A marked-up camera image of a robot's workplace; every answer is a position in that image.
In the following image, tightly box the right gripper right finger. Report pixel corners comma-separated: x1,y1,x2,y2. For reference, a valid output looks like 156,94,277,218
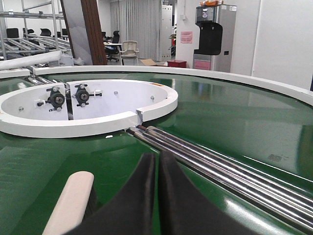
158,151,255,235

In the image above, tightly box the white central ring guard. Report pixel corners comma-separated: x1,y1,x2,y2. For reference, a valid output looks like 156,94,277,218
0,79,178,138

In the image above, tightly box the white outer rim left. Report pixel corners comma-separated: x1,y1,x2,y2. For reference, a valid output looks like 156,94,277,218
0,69,30,79

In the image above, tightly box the pink hand brush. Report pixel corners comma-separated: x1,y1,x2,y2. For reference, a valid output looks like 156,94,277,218
43,171,97,235

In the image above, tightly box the steel rollers strip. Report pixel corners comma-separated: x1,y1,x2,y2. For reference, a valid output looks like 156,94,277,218
24,64,58,85
126,125,313,234

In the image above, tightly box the white outer rim right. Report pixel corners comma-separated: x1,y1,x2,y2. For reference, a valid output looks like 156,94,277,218
33,65,313,106

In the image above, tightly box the left black bearing unit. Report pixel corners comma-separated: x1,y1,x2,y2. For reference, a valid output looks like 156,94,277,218
36,86,66,112

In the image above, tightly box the white rim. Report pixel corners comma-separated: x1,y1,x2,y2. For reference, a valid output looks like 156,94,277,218
33,65,313,106
0,69,30,79

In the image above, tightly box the black bearing unit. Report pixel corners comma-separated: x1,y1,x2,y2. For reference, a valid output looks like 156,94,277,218
36,86,66,112
74,83,102,107

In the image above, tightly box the cardboard box on floor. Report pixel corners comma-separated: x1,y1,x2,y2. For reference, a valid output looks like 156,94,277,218
140,59,168,67

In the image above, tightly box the beige office chair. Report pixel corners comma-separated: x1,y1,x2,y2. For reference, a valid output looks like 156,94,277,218
120,40,139,66

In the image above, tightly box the steel rollers right strip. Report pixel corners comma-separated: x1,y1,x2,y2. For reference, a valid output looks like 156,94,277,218
126,125,313,234

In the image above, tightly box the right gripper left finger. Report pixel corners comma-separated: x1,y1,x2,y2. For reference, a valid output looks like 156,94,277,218
67,153,155,235

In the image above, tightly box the silver water dispenser machine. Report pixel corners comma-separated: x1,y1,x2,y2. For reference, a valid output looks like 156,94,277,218
193,4,237,72

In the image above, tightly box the red box on floor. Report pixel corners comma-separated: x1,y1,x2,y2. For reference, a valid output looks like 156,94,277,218
167,59,187,68

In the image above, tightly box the pink wall notice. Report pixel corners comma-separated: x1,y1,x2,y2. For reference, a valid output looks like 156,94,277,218
180,31,193,44

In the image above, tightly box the metal roller rack shelving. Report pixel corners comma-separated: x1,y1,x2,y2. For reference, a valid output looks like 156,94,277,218
0,0,70,60

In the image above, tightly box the right black bearing unit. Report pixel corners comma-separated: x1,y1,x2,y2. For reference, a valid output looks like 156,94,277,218
74,83,102,107

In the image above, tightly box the steel rollers rear strip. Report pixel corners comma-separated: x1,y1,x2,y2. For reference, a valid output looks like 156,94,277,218
24,64,58,85

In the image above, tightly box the brown wooden pillar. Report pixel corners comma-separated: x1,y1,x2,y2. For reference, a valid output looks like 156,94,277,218
81,0,107,65

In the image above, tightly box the grey curtain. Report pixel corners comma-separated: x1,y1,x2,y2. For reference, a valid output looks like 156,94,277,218
110,0,161,60

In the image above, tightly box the black office chair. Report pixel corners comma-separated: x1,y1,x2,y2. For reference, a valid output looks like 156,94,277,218
105,30,120,62

